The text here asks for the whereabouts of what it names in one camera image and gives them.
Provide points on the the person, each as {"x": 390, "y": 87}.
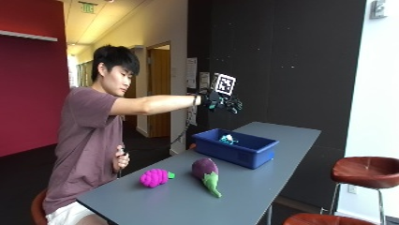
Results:
{"x": 89, "y": 131}

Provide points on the wooden door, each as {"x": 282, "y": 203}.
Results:
{"x": 160, "y": 93}

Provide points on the white wall shelf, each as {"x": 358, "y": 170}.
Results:
{"x": 28, "y": 35}

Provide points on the white wall panel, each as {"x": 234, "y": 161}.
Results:
{"x": 203, "y": 80}

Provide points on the brown chair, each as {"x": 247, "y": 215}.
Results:
{"x": 37, "y": 209}

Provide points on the white paper notice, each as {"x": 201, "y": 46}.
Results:
{"x": 191, "y": 72}

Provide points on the brown leather bar stool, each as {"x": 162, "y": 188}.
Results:
{"x": 366, "y": 172}
{"x": 328, "y": 219}

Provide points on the green exit sign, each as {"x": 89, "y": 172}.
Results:
{"x": 88, "y": 7}

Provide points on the teal and white soft toy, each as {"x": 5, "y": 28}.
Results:
{"x": 227, "y": 139}

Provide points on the blue plastic bin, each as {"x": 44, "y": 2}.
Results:
{"x": 234, "y": 146}

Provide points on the white cube with black markers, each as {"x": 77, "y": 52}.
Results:
{"x": 225, "y": 84}

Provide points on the pink grape soft toy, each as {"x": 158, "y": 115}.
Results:
{"x": 154, "y": 177}

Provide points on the small black handheld device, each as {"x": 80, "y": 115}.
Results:
{"x": 120, "y": 156}

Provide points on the grey wall device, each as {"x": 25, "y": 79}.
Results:
{"x": 378, "y": 8}

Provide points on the purple eggplant soft toy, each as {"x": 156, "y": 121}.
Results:
{"x": 207, "y": 173}

